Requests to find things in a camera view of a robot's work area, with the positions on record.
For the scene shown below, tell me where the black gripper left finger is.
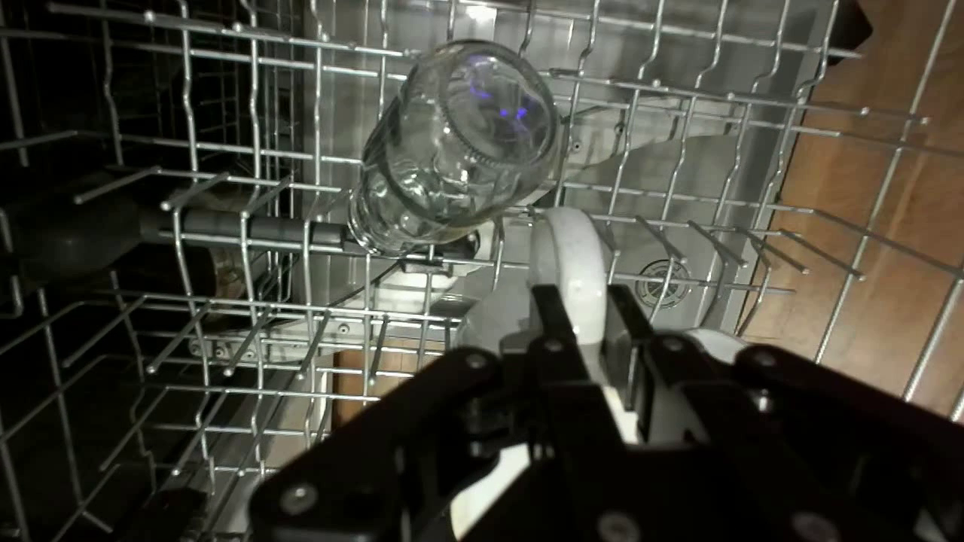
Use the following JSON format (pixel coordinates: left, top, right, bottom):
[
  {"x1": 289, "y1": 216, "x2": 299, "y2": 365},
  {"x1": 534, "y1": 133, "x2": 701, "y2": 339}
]
[{"x1": 248, "y1": 282, "x2": 657, "y2": 542}]

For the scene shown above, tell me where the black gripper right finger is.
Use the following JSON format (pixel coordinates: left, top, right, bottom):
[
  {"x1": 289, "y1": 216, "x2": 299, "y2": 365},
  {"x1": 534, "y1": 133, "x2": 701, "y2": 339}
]
[{"x1": 606, "y1": 282, "x2": 964, "y2": 542}]

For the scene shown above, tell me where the white mug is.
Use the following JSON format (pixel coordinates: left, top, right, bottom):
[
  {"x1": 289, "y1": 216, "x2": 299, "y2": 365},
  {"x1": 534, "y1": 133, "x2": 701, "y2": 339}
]
[{"x1": 439, "y1": 205, "x2": 749, "y2": 542}]

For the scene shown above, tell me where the stainless dishwasher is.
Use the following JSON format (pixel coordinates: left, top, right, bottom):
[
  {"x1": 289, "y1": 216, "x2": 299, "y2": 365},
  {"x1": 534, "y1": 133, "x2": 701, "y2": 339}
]
[{"x1": 289, "y1": 0, "x2": 850, "y2": 404}]

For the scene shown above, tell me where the clear drinking glass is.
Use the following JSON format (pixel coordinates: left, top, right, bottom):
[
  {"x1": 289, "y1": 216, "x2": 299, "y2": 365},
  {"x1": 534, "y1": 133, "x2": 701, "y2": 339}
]
[{"x1": 346, "y1": 35, "x2": 565, "y2": 256}]

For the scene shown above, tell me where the black bottle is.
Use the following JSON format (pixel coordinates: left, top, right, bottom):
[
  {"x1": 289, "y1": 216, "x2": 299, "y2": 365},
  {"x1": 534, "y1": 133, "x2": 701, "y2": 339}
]
[{"x1": 0, "y1": 190, "x2": 354, "y2": 290}]

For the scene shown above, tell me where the wire dishwasher rack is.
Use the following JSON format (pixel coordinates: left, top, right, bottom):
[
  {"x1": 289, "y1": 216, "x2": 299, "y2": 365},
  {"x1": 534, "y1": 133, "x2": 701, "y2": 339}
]
[{"x1": 0, "y1": 0, "x2": 964, "y2": 542}]

